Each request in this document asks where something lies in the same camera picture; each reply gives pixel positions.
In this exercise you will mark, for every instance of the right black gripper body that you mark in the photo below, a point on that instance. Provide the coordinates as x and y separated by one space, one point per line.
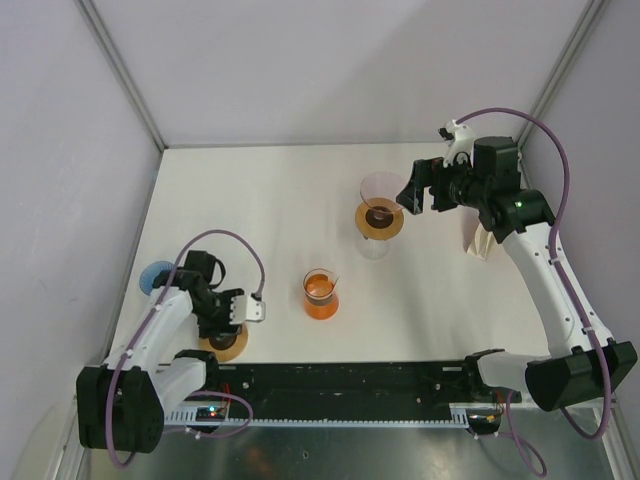
455 185

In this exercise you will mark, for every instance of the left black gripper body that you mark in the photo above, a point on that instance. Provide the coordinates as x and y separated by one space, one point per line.
214 314

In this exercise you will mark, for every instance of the pink glass dripper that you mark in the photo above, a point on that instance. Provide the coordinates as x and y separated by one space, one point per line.
380 189

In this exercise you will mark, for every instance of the clear glass carafe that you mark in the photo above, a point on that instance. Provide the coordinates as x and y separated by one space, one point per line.
372 249

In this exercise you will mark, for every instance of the orange glass carafe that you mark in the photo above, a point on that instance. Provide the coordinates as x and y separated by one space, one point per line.
321 300

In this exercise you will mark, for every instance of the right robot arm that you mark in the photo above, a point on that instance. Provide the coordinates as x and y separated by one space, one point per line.
584 358

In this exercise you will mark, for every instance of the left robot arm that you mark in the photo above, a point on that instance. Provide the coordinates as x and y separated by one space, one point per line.
122 403

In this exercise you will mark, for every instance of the white paper coffee filters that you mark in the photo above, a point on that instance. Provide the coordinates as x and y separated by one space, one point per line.
477 241

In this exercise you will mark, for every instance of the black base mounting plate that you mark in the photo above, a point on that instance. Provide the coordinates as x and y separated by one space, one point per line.
355 387

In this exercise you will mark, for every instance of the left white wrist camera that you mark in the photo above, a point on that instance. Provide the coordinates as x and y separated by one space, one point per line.
246 309

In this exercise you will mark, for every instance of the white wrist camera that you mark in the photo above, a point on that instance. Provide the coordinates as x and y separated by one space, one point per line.
460 140
246 309

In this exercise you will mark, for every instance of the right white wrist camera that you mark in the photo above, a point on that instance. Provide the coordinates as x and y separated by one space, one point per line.
460 140

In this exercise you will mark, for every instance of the white slotted cable duct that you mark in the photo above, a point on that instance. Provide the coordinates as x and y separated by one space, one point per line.
214 415

